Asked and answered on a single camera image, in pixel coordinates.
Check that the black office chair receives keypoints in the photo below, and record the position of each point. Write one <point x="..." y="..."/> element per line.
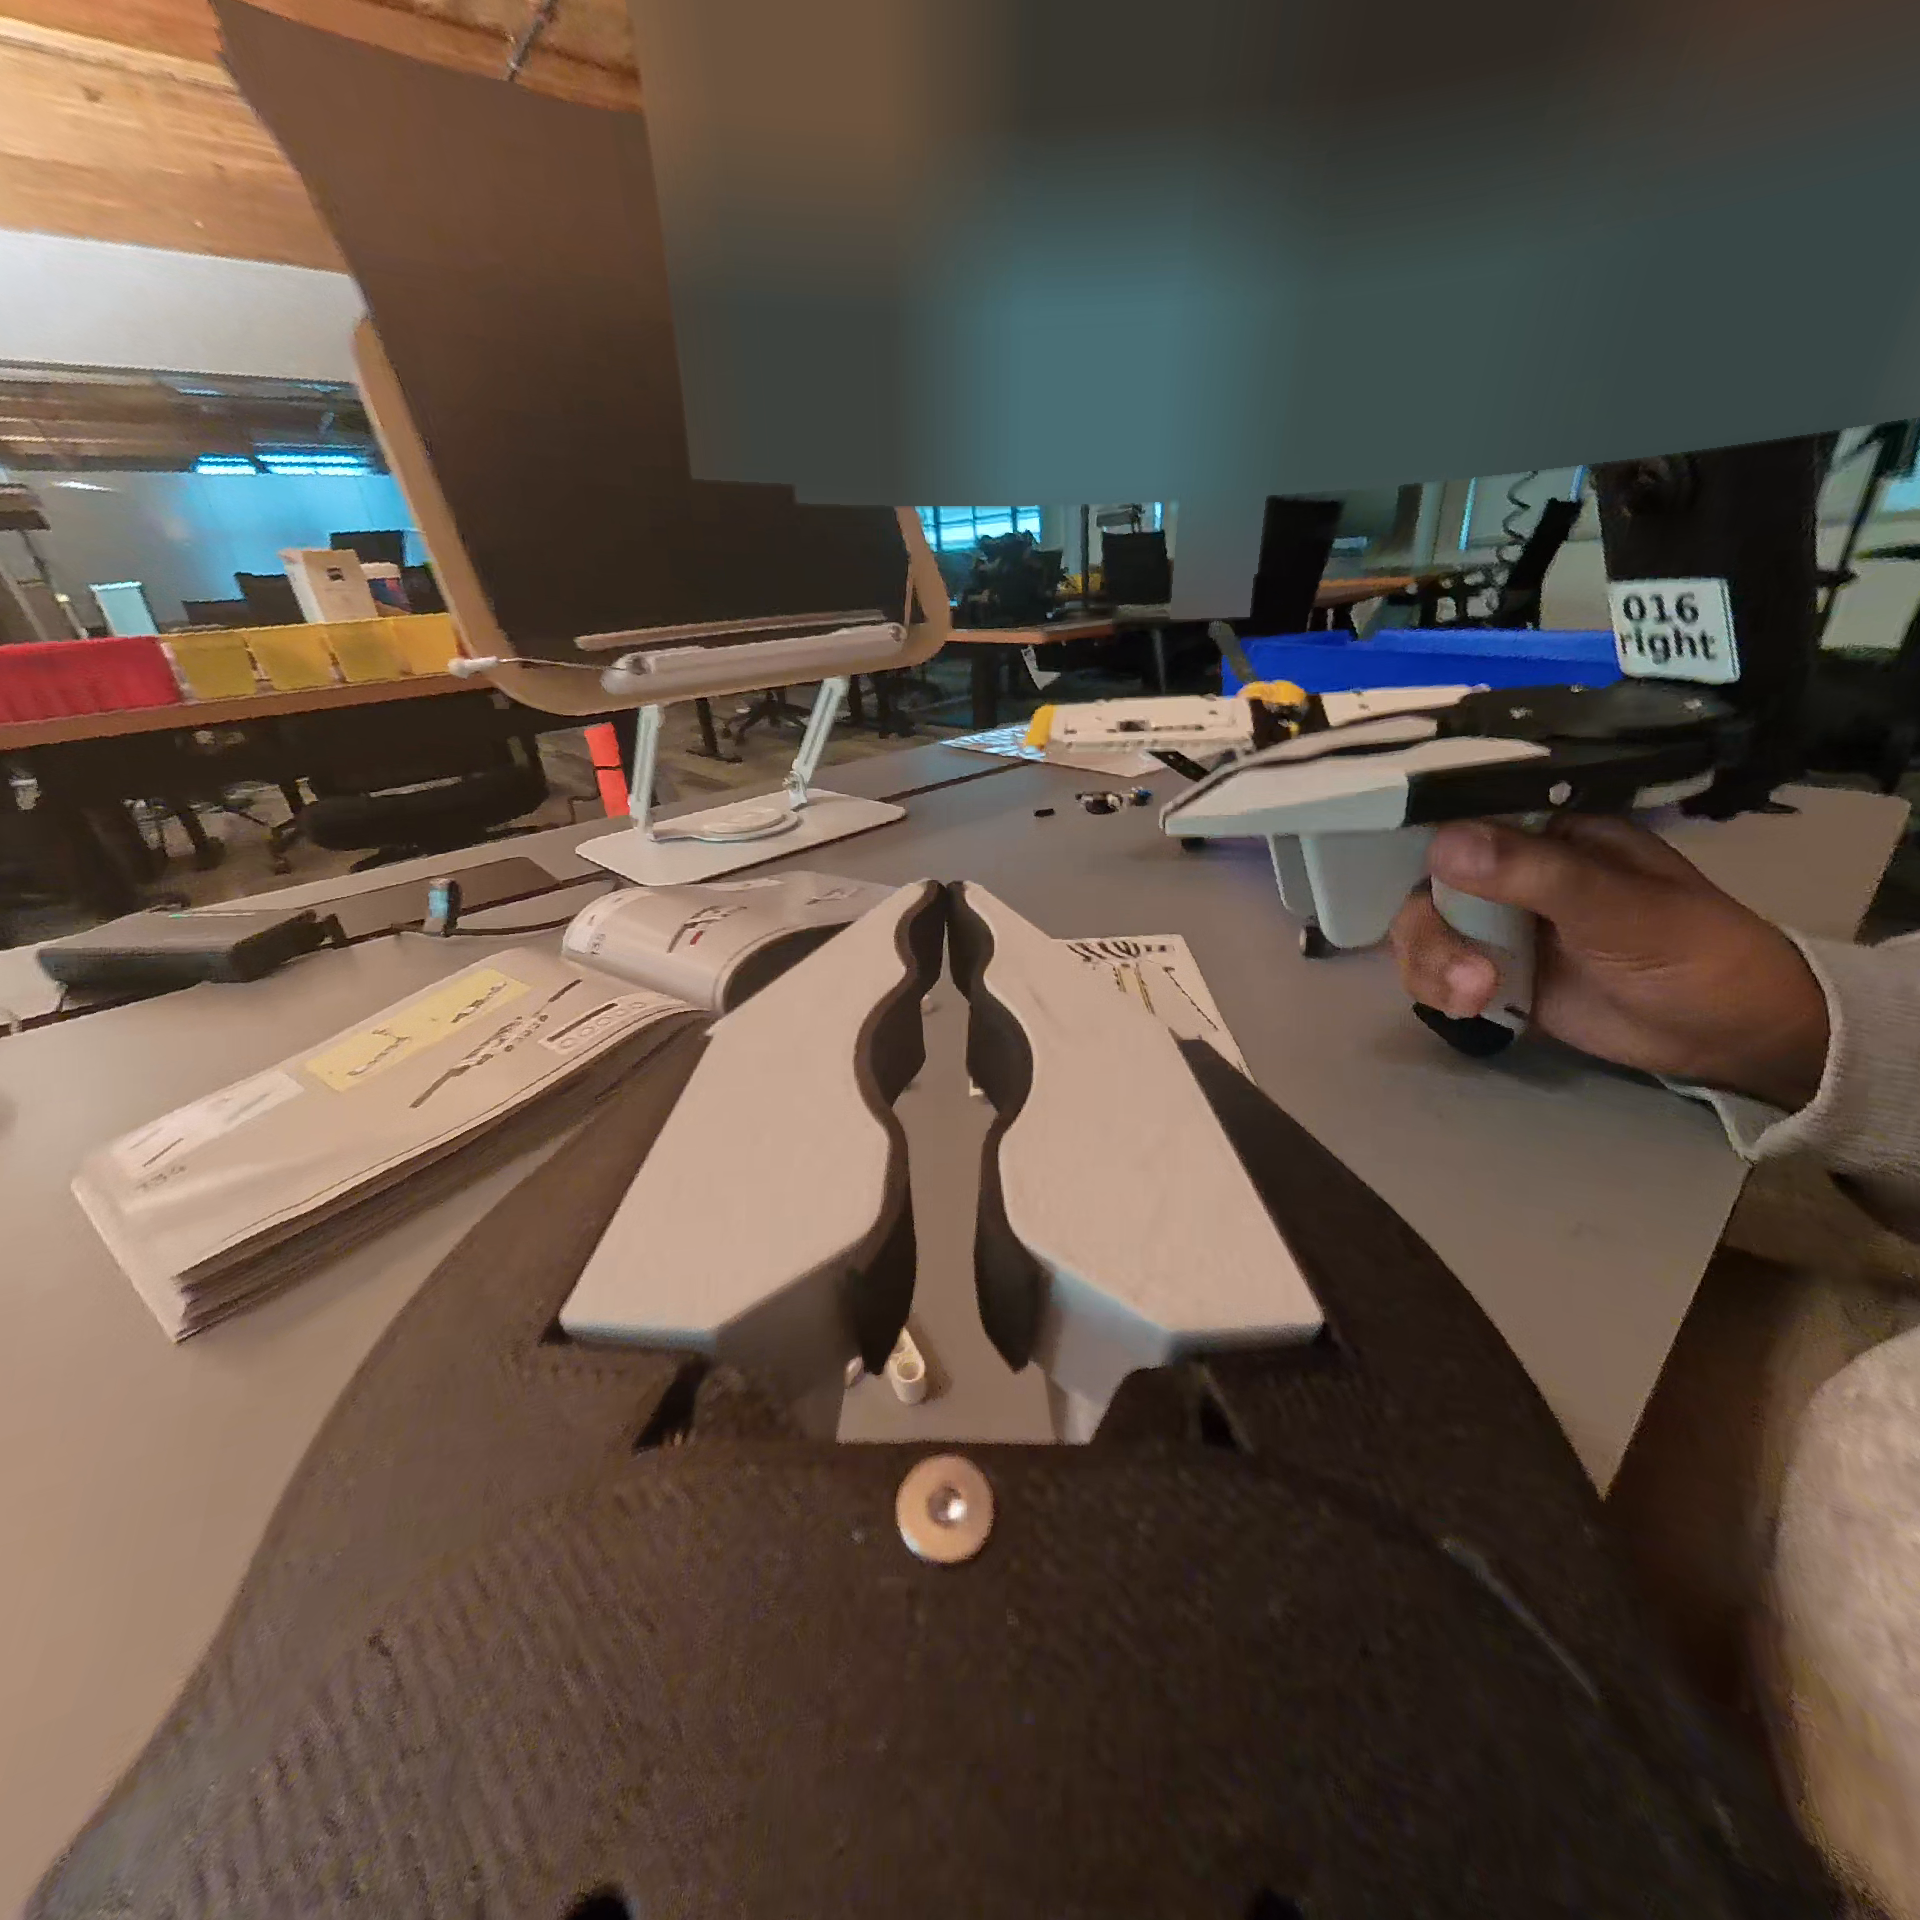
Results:
<point x="422" y="810"/>

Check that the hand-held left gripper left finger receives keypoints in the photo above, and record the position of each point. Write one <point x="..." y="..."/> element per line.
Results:
<point x="734" y="1185"/>

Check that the white cardboard box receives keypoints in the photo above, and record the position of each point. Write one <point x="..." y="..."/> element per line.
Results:
<point x="324" y="585"/>

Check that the tablet in tan case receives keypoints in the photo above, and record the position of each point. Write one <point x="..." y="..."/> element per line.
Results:
<point x="541" y="693"/>

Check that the red storage bin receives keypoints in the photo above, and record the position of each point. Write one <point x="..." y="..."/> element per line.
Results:
<point x="91" y="682"/>

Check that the person's right hand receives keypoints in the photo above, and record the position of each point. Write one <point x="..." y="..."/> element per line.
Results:
<point x="1652" y="944"/>

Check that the yellow and white lego vehicle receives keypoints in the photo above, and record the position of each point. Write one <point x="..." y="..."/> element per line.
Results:
<point x="1142" y="723"/>

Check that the black power bank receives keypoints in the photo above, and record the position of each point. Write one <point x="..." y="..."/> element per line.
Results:
<point x="165" y="950"/>

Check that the small white lego piece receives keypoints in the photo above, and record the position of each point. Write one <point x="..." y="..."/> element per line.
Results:
<point x="909" y="1377"/>

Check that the person's right forearm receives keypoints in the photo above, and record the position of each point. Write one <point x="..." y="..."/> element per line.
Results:
<point x="1862" y="1079"/>

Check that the silver tablet stand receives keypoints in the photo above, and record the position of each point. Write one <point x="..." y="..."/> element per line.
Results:
<point x="750" y="826"/>

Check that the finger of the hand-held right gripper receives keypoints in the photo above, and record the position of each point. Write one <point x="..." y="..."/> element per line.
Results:
<point x="1289" y="803"/>
<point x="1359" y="735"/>

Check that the long wooden workbench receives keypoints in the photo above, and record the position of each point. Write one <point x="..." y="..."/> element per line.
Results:
<point x="225" y="717"/>

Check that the lego instruction booklet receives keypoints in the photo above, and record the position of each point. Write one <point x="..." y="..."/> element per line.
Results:
<point x="347" y="1110"/>

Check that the wooden office desk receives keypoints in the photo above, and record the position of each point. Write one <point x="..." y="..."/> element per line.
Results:
<point x="1049" y="630"/>

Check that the orange safety cone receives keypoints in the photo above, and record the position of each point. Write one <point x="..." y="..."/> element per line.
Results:
<point x="605" y="774"/>

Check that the blue plastic bin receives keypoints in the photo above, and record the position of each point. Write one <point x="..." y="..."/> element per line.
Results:
<point x="1440" y="661"/>

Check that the small blue plug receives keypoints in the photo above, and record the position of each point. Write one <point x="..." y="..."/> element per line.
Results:
<point x="439" y="907"/>

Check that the small black lego piece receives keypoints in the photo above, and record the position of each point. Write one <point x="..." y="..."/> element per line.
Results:
<point x="1102" y="803"/>

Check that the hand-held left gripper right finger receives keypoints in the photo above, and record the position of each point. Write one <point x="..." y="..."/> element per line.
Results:
<point x="1171" y="1185"/>

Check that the zebra sticker sheet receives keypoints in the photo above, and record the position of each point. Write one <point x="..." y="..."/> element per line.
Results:
<point x="1201" y="1019"/>

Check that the yellow storage bin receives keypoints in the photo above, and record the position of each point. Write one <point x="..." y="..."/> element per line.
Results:
<point x="291" y="657"/>
<point x="428" y="642"/>
<point x="206" y="666"/>
<point x="366" y="651"/>

